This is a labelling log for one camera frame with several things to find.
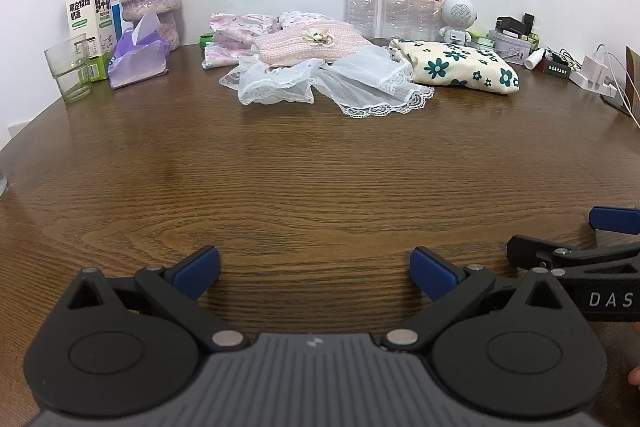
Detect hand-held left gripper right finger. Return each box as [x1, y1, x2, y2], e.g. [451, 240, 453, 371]
[382, 245, 571, 353]

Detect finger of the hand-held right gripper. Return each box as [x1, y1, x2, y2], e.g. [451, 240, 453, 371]
[588, 205, 640, 236]
[506, 233, 640, 276]

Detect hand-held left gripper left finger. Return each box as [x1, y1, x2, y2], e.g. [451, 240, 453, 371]
[63, 245, 249, 354]

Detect cream teal floral dress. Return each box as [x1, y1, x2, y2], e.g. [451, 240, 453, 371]
[389, 38, 521, 96]

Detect brown cardboard piece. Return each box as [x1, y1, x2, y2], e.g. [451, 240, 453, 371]
[624, 46, 640, 108]

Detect white charger block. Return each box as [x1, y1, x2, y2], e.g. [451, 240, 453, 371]
[569, 52, 621, 97]

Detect grey printed tin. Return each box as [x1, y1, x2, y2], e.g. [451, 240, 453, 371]
[487, 29, 531, 66]

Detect purple tissue pack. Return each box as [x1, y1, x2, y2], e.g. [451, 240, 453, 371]
[108, 13, 170, 90]

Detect black boxes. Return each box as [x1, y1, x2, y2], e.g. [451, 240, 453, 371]
[495, 16, 526, 39]

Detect small green white box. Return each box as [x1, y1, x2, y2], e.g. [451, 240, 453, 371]
[88, 54, 114, 83]

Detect green tinted drinking glass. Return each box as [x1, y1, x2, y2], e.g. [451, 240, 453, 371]
[43, 33, 95, 104]

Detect pink floral garment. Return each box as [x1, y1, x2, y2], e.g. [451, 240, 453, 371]
[202, 11, 332, 69]

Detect white robot speaker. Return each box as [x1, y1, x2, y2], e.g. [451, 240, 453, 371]
[439, 0, 484, 46]

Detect pink knit tulle dress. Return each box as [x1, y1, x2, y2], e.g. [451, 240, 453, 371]
[219, 21, 435, 119]

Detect white milk carton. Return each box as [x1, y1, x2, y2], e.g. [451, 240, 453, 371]
[63, 0, 115, 58]

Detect white cable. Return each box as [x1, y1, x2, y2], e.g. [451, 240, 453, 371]
[597, 44, 640, 128]

